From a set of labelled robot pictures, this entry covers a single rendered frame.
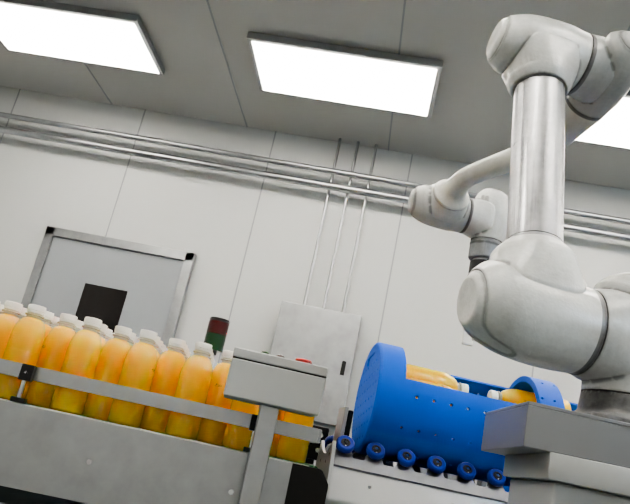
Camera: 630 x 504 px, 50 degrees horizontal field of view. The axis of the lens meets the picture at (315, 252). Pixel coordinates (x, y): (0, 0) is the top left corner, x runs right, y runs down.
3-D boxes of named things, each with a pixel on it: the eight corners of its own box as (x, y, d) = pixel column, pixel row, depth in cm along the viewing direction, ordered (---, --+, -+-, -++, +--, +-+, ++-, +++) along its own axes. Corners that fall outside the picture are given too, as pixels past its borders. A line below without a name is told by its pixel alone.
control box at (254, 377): (319, 416, 139) (329, 366, 142) (222, 394, 138) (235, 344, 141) (313, 417, 149) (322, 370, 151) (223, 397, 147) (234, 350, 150)
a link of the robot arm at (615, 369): (703, 410, 111) (713, 282, 117) (602, 384, 109) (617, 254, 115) (638, 410, 127) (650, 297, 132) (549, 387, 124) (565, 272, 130)
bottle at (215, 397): (199, 438, 160) (219, 360, 165) (228, 444, 158) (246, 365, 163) (190, 436, 153) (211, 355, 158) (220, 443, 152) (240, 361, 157)
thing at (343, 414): (345, 460, 166) (354, 408, 169) (335, 458, 165) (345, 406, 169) (338, 458, 175) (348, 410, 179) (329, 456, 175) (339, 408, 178)
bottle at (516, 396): (556, 427, 184) (490, 412, 183) (558, 400, 186) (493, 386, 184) (568, 426, 177) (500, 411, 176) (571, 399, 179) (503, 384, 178)
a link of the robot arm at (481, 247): (495, 250, 196) (493, 270, 194) (465, 243, 195) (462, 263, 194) (508, 242, 187) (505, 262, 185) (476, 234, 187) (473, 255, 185)
